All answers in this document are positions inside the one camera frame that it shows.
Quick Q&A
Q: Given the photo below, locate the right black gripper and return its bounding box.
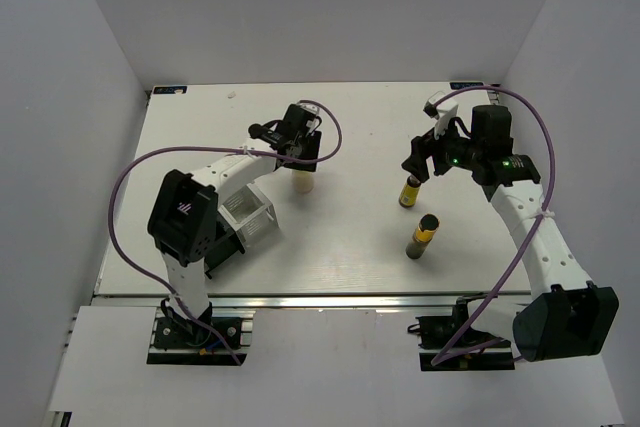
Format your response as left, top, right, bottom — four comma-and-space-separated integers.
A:
401, 113, 482, 183

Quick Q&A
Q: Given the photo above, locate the white bottle yellow lid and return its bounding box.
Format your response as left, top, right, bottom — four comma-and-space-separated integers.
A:
292, 170, 315, 194

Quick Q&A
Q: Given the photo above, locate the yellow label brown bottle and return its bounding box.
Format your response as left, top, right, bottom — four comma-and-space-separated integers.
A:
398, 175, 422, 208

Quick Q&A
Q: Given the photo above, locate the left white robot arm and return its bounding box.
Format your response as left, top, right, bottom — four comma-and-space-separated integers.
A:
147, 101, 322, 346

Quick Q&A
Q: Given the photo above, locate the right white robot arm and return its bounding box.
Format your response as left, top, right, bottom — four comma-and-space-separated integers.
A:
402, 101, 619, 365

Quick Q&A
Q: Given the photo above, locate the yellow band spice bottle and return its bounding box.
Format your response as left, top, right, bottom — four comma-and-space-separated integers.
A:
405, 214, 440, 260

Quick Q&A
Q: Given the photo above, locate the black organizer box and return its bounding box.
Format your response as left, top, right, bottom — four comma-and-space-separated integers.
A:
204, 214, 246, 280

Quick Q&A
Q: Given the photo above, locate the left blue corner sticker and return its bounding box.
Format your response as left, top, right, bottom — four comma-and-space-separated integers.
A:
152, 85, 188, 95

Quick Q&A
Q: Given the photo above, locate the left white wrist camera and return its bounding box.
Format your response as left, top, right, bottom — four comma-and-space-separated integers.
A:
298, 100, 322, 132

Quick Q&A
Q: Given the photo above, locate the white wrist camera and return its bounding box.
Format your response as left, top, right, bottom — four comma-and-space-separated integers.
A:
298, 100, 322, 132
423, 91, 459, 140

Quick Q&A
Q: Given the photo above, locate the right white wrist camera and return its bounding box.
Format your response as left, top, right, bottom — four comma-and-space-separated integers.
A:
423, 91, 459, 140

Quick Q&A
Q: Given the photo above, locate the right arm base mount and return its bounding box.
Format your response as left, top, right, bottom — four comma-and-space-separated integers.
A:
406, 295, 515, 372

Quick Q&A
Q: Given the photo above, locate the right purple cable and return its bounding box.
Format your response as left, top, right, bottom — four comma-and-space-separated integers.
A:
430, 85, 557, 368

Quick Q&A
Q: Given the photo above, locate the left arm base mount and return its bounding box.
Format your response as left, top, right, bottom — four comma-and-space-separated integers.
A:
146, 308, 253, 367

